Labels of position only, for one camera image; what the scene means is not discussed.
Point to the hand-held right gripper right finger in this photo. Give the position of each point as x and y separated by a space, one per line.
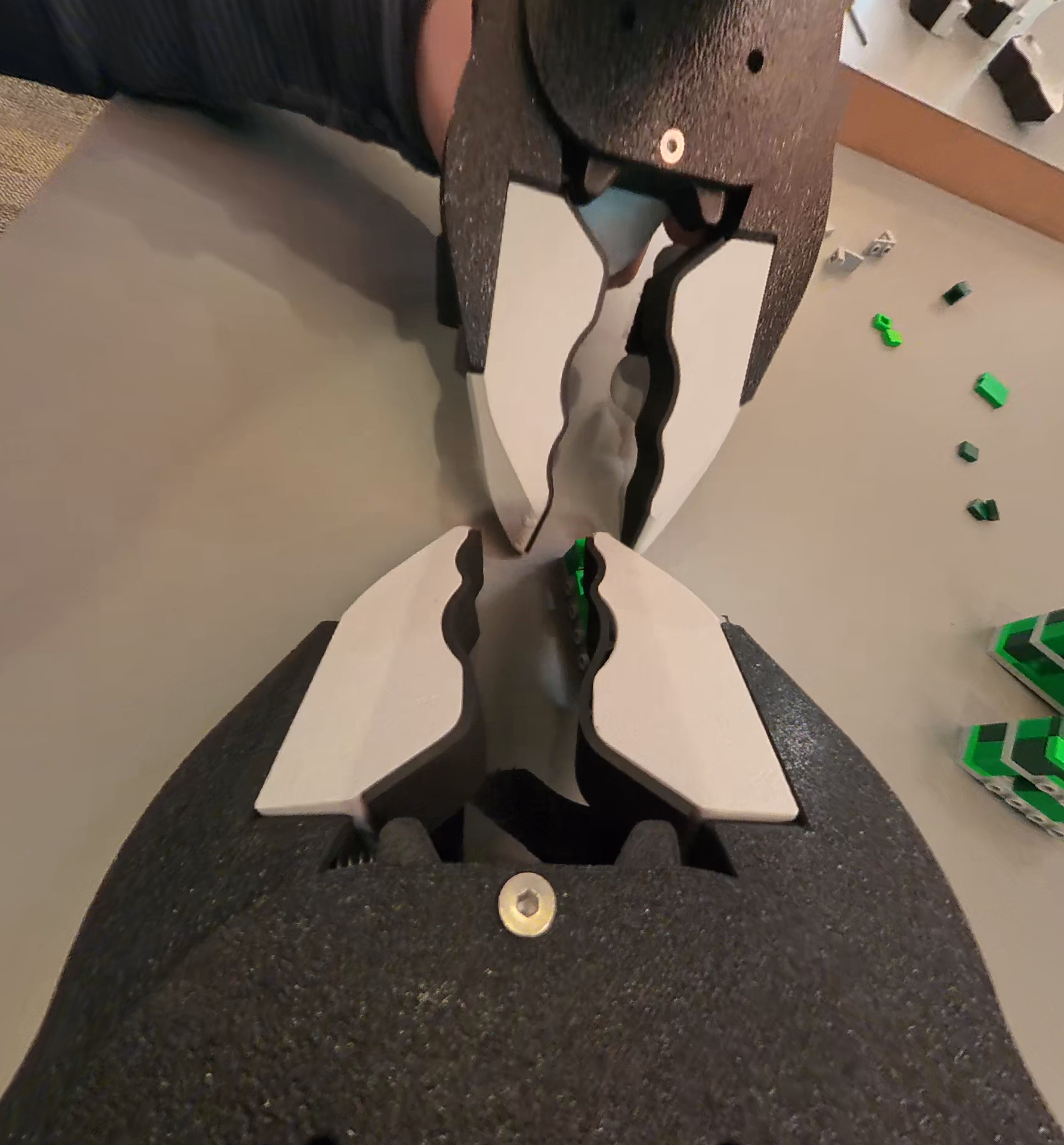
684 707

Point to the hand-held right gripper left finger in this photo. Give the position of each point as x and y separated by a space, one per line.
380 689

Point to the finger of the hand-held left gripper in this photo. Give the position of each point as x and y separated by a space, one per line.
532 358
711 358

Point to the small green brick assembly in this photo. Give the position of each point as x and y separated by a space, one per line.
577 559

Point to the grey desk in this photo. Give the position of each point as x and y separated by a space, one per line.
183 402
934 80

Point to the small grey brick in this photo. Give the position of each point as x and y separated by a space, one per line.
843 260

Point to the bright green jointed brick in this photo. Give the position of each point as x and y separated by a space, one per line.
887 330

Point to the thin black strip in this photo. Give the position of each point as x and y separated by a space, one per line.
857 27

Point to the white black finger part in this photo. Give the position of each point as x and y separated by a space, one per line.
993 16
936 13
1033 76

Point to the green sloped brick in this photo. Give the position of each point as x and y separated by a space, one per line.
991 391

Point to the dark green double brick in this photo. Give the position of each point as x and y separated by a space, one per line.
984 510

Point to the large green brick model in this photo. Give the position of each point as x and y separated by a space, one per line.
1051 778

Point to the grey bracket brick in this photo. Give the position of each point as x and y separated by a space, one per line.
881 245

